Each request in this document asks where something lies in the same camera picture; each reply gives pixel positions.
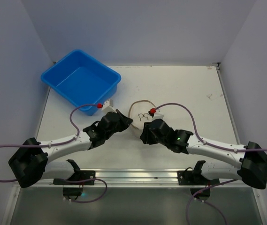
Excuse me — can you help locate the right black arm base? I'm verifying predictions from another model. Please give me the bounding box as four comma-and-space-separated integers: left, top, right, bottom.
177, 160, 220, 201

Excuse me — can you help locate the aluminium mounting rail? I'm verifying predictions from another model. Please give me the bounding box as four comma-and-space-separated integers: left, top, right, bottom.
35, 163, 241, 187

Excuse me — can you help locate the blue plastic bin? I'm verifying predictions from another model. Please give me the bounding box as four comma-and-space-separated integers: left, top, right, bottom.
41, 50, 122, 116

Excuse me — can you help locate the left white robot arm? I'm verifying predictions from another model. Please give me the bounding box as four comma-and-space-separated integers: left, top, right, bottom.
8, 111, 133, 188

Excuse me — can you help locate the round beige mesh laundry bag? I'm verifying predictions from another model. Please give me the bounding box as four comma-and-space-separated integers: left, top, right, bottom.
128, 100, 156, 139

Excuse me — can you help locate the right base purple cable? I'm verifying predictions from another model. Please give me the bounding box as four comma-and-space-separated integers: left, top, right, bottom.
186, 179, 239, 225

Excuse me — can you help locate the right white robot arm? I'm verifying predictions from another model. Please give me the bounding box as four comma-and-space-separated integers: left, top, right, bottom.
140, 119, 267, 189

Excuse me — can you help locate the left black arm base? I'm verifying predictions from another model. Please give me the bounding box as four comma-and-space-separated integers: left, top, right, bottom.
53, 159, 96, 201

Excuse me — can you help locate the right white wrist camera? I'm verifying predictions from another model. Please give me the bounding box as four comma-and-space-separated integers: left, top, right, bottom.
148, 108, 164, 121

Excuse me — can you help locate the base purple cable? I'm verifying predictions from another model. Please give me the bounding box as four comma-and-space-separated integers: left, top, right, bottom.
186, 179, 239, 225
64, 178, 107, 203

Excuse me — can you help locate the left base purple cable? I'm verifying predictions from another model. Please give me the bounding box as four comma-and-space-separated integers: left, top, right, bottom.
64, 178, 107, 203

